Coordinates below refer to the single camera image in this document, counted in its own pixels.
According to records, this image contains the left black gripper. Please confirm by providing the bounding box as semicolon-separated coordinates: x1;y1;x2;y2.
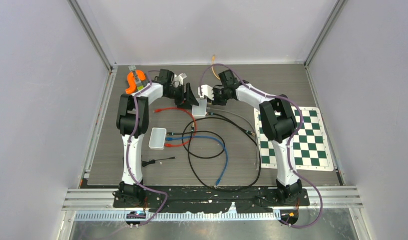
165;83;200;110

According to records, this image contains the white network switch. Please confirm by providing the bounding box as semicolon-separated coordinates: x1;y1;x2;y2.
191;98;207;119
148;127;167;150

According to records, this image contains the red ethernet cable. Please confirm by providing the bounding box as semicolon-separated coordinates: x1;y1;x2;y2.
152;106;198;148

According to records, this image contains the yellow ethernet cable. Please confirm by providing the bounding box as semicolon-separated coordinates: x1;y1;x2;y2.
211;54;222;81

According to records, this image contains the long black ethernet cable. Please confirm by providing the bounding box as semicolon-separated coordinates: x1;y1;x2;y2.
165;129;226;160

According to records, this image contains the blue ethernet cable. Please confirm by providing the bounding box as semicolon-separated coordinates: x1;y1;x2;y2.
164;135;230;189

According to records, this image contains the black cable with green plug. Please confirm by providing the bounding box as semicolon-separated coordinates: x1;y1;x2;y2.
187;112;262;193

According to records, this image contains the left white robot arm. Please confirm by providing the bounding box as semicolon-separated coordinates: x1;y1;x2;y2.
113;66;199;207

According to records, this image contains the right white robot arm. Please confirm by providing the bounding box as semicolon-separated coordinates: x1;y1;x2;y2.
210;70;302;205

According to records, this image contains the orange S-shaped block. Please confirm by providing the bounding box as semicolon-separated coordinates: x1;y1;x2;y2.
125;70;149;94

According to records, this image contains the black power adapter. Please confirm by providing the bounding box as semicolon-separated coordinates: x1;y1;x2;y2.
141;156;176;167

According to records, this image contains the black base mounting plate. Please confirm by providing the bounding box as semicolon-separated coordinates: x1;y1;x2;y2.
112;185;310;214

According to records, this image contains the green white chessboard mat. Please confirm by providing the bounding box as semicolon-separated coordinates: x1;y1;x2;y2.
254;106;335;172

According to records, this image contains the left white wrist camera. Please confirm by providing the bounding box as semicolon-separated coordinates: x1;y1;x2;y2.
172;73;187;87

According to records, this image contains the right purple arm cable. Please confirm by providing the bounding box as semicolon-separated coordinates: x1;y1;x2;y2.
198;63;324;230

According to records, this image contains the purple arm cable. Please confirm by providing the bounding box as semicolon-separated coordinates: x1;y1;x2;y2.
198;63;324;230
124;69;169;228

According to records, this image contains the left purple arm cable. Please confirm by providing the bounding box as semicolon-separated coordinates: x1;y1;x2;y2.
124;69;169;228

